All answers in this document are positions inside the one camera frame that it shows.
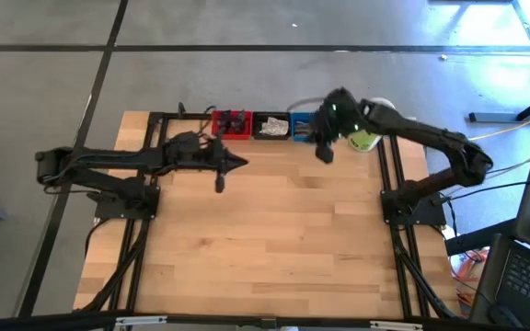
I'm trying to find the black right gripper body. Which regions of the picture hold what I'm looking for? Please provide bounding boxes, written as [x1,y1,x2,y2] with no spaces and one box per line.
[313,108,342,149]

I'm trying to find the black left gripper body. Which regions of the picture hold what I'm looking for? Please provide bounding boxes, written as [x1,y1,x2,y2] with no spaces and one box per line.
[209,136,229,194]

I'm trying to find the red plastic basket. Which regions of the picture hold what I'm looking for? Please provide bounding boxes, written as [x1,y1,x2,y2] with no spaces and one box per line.
[211,108,253,142]

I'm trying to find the blue plastic basket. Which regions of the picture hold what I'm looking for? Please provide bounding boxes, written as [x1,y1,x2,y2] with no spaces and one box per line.
[290,111,317,143]

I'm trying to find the white wipes canister green label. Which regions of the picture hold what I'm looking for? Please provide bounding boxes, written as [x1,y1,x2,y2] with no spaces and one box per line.
[347,97,398,153]

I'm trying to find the black plastic basket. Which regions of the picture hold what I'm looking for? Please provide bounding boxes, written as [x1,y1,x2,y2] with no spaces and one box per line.
[251,111,293,142]

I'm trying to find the metal floor stand base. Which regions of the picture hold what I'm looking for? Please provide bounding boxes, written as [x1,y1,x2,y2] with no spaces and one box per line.
[468,85,530,124]

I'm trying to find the black metal desk leg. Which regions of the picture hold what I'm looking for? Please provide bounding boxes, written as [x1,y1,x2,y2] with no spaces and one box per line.
[444,219,519,257]

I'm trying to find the black open laptop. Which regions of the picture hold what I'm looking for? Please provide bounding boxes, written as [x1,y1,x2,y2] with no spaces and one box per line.
[469,127,530,331]

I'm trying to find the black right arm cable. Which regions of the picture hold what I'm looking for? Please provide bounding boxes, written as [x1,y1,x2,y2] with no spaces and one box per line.
[286,95,328,112]

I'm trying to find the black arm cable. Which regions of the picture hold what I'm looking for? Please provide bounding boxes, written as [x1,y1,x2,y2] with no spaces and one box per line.
[172,101,223,153]
[286,95,328,112]

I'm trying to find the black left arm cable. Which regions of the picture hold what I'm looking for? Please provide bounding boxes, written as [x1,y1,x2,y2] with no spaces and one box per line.
[172,101,223,153]

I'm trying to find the orange cord bundle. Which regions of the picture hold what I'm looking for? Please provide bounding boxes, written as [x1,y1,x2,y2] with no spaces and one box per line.
[450,247,483,298]

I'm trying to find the yellow hanging power cord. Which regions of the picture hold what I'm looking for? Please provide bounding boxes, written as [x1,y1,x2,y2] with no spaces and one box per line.
[469,108,530,142]

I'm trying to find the black frame beam silver brackets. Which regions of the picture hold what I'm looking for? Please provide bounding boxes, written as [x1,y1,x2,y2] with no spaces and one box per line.
[0,308,530,331]

